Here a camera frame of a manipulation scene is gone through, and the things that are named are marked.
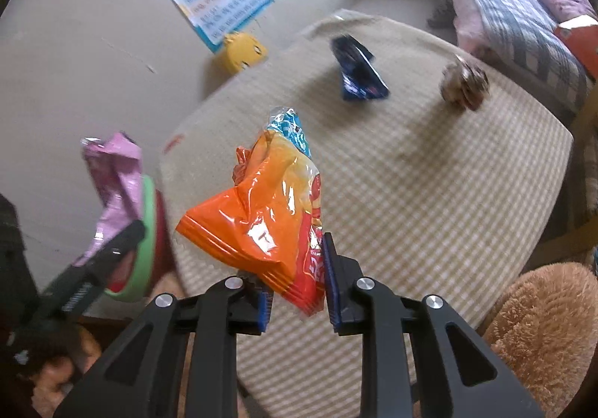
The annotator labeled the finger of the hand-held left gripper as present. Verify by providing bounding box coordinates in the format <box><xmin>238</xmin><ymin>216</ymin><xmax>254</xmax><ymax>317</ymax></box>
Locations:
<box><xmin>44</xmin><ymin>219</ymin><xmax>147</xmax><ymax>321</ymax></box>

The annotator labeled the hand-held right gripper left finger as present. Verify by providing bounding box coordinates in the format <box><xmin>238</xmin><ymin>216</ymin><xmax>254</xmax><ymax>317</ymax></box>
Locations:
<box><xmin>53</xmin><ymin>275</ymin><xmax>276</xmax><ymax>418</ymax></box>

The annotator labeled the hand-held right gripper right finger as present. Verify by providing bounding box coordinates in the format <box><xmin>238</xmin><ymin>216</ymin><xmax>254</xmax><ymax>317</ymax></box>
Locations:
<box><xmin>321</xmin><ymin>231</ymin><xmax>545</xmax><ymax>418</ymax></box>

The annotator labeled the red bin with green rim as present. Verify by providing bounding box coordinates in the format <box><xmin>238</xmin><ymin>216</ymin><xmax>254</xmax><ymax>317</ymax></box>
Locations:
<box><xmin>103</xmin><ymin>173</ymin><xmax>176</xmax><ymax>302</ymax></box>

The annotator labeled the pink silver-lined wrapper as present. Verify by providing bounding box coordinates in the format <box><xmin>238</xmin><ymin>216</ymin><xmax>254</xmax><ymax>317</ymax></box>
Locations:
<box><xmin>72</xmin><ymin>131</ymin><xmax>145</xmax><ymax>267</ymax></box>

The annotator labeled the orange snack wrapper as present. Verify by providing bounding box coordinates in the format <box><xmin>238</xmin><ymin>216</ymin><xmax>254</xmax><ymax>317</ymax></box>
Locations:
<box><xmin>175</xmin><ymin>106</ymin><xmax>328</xmax><ymax>318</ymax></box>

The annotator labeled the person's left hand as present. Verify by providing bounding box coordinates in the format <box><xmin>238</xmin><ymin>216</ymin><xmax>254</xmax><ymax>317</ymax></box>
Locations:
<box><xmin>32</xmin><ymin>329</ymin><xmax>102</xmax><ymax>418</ymax></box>

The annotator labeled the checked tablecloth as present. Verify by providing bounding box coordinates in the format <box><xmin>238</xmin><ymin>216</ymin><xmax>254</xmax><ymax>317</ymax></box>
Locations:
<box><xmin>156</xmin><ymin>9</ymin><xmax>574</xmax><ymax>418</ymax></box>

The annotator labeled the dark blue snack wrapper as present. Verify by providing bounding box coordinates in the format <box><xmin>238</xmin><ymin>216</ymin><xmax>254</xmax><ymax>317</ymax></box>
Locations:
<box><xmin>329</xmin><ymin>34</ymin><xmax>391</xmax><ymax>102</ymax></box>

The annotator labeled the brown crumpled wrapper ball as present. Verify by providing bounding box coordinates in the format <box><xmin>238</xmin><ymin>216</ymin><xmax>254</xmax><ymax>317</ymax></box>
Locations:
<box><xmin>440</xmin><ymin>55</ymin><xmax>490</xmax><ymax>112</ymax></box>

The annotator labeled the yellow cartoon plastic toy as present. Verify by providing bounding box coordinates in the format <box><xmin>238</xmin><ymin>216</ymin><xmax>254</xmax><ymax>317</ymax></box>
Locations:
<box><xmin>219</xmin><ymin>31</ymin><xmax>270</xmax><ymax>74</ymax></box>

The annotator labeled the plaid quilt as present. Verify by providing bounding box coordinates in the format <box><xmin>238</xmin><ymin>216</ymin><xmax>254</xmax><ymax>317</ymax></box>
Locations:
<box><xmin>443</xmin><ymin>0</ymin><xmax>598</xmax><ymax>117</ymax></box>

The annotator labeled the orange white box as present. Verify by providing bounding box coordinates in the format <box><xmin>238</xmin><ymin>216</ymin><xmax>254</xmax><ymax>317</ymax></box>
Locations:
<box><xmin>555</xmin><ymin>16</ymin><xmax>598</xmax><ymax>79</ymax></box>

